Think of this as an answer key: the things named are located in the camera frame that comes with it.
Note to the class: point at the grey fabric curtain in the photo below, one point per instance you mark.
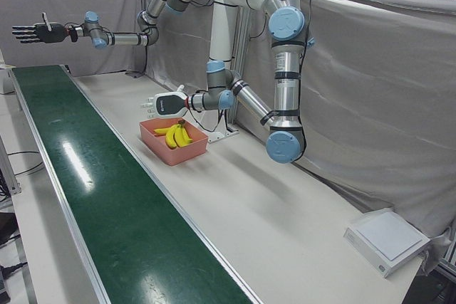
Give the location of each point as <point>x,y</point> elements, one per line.
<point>374,104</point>

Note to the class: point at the green belt conveyor aluminium frame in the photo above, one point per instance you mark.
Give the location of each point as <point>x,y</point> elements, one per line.
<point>107,193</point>

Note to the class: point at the UR5e robot arm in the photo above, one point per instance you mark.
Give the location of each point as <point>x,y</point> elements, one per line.
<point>124,38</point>
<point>286,87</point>

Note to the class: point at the white flat box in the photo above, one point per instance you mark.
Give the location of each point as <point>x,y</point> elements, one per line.
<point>388,236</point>

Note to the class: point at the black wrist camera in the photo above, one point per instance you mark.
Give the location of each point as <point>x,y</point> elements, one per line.
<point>73,33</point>

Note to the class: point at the pink plastic rectangular basket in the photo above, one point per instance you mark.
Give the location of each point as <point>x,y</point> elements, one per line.
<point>160,147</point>

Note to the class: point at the yellow plastic banana bunch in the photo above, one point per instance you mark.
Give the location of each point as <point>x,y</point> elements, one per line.
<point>174,136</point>

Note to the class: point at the dexterous robot hand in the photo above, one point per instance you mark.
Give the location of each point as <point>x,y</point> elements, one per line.
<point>46,33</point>
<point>165,104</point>

